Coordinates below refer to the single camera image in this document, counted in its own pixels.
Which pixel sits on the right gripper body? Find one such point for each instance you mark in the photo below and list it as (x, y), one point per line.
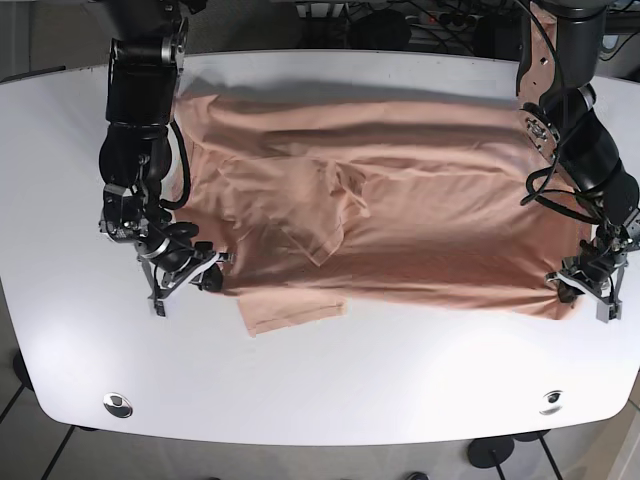
(165, 249)

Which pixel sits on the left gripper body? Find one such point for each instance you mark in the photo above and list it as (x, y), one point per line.
(598, 269)

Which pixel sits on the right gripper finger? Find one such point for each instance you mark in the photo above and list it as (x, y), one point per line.
(157, 306)
(211, 280)

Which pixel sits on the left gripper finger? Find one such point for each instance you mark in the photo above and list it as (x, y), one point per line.
(566, 293)
(608, 310)

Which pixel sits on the peach pink T-shirt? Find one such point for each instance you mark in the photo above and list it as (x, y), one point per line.
(413, 202)

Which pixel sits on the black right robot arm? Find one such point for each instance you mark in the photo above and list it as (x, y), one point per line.
(143, 160)

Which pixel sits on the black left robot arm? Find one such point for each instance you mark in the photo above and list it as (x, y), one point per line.
(585, 179)

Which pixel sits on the right silver table grommet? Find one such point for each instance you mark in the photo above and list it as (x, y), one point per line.
(551, 403)

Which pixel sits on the silver table grommet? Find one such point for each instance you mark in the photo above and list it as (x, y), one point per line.
(117, 405)
(551, 403)

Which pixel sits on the left silver table grommet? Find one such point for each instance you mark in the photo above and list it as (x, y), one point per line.
(117, 405)

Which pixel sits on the black round stand base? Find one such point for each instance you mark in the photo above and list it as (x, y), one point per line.
(490, 452)

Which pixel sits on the blue shoe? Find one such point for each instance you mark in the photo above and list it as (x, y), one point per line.
(417, 476)

